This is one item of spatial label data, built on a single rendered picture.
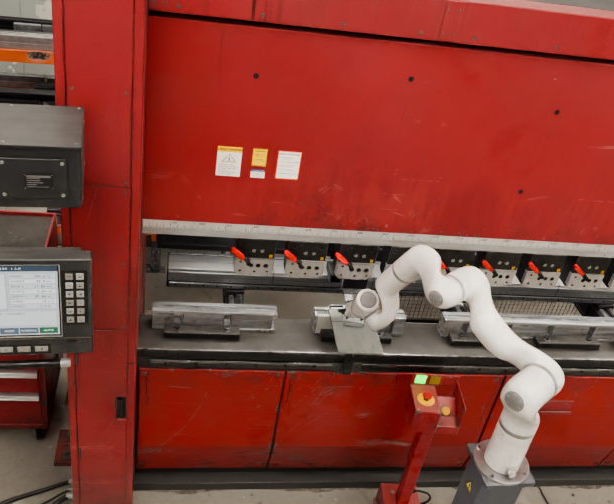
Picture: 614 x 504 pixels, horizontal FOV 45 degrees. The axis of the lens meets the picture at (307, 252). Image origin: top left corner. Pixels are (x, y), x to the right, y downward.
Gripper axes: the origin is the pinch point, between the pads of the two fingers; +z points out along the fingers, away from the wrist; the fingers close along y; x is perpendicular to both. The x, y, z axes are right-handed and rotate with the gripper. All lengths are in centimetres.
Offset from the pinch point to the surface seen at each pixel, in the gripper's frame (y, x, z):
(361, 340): -3.0, 10.6, -5.1
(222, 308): 53, 3, 5
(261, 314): 37.3, 3.8, 4.9
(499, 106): -34, -68, -64
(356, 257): 3.9, -19.7, -16.1
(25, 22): 182, -146, 66
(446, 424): -44, 37, 11
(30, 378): 133, 38, 45
